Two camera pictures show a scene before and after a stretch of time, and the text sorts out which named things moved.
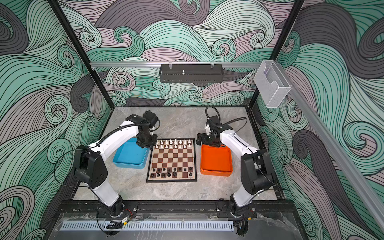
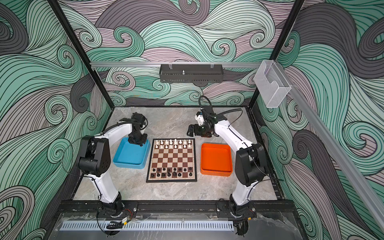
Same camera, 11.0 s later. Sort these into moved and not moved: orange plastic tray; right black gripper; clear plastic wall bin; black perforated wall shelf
Moved: right black gripper
Not moved: clear plastic wall bin; orange plastic tray; black perforated wall shelf
